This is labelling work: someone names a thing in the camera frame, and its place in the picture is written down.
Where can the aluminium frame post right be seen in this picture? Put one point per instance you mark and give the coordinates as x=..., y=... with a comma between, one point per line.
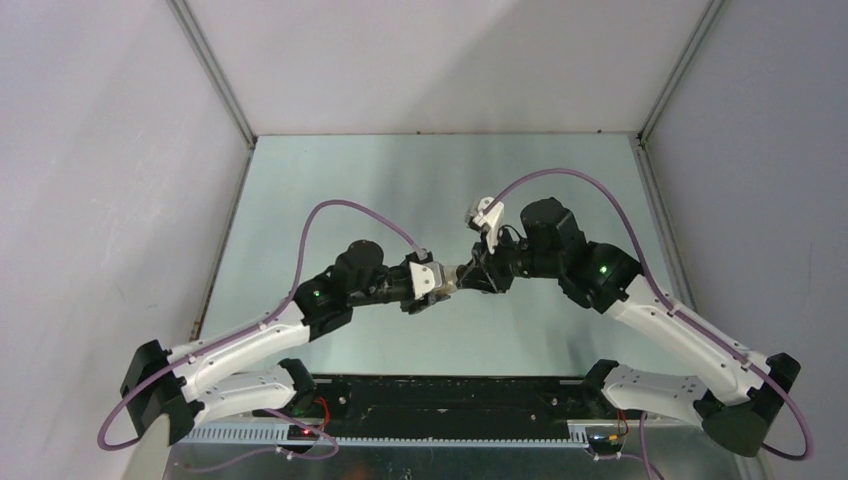
x=682, y=65

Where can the aluminium frame post left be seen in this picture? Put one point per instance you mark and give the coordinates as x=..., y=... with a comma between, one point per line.
x=199, y=43

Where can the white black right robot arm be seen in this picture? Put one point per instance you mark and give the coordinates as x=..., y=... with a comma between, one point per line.
x=733, y=393

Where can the white slotted cable duct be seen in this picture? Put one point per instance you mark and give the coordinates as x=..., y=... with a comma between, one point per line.
x=283, y=434

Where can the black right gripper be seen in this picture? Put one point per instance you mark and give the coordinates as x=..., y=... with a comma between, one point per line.
x=489, y=275

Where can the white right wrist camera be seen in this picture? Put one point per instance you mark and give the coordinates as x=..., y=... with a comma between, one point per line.
x=484, y=216

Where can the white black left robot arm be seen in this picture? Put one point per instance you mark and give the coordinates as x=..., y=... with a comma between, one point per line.
x=205, y=380

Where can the aluminium right side rail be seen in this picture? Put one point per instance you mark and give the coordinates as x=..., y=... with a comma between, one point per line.
x=663, y=222

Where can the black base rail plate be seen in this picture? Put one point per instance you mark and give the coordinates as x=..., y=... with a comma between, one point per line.
x=453, y=407

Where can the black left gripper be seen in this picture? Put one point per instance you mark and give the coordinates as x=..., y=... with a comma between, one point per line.
x=413, y=306

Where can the aluminium frame post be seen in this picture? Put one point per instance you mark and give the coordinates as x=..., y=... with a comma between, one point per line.
x=199, y=43
x=682, y=65

